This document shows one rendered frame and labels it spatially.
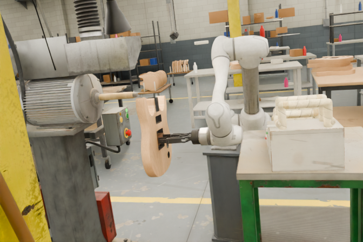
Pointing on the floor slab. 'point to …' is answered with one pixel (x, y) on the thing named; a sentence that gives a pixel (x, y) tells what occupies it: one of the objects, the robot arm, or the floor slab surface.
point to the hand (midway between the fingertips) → (161, 139)
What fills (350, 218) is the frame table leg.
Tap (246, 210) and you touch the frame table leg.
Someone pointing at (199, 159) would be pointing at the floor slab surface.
